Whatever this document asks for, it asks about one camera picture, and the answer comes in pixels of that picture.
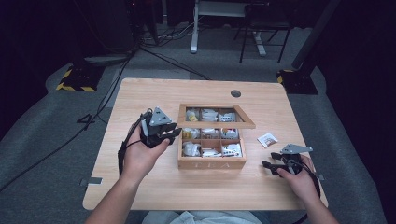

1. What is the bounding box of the person's right hand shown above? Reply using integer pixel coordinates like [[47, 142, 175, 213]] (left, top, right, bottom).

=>
[[276, 154, 319, 202]]

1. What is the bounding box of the long black floor cable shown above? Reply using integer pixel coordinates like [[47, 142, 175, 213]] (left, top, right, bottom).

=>
[[0, 46, 138, 192]]

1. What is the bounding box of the dark slanted stand post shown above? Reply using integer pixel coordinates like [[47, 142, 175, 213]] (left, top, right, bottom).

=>
[[290, 0, 342, 71]]

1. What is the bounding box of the white tea bag packet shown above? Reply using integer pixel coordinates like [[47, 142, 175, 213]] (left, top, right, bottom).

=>
[[256, 132, 279, 149]]

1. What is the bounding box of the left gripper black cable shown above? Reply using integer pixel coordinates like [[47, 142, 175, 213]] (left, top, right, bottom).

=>
[[117, 112, 148, 177]]

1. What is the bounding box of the group of tea bag packets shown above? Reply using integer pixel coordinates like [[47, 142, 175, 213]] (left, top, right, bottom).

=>
[[181, 107, 243, 158]]

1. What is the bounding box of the white desk frame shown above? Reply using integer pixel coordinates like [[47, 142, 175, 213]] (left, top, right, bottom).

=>
[[190, 0, 268, 58]]

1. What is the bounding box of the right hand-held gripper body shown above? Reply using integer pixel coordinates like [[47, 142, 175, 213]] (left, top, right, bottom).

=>
[[277, 143, 314, 175]]

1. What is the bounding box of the black chair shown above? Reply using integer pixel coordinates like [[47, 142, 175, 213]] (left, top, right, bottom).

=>
[[233, 2, 294, 64]]

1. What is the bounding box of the wooden tea box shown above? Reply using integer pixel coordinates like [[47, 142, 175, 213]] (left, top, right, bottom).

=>
[[177, 124, 248, 171]]

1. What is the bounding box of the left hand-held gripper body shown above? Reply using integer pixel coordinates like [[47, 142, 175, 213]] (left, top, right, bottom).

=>
[[139, 106, 178, 149]]

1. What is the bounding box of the wooden box lid with window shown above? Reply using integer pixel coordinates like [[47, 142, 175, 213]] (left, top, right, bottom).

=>
[[177, 103, 257, 130]]

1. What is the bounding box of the person's left hand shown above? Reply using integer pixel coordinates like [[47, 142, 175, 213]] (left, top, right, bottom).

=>
[[121, 122, 171, 185]]

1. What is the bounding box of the black yellow striped stand base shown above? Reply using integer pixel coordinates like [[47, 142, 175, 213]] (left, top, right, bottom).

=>
[[55, 63, 106, 93], [276, 68, 319, 95]]

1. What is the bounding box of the person's light clothing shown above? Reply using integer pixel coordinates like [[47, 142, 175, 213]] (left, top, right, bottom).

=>
[[141, 210, 263, 224]]

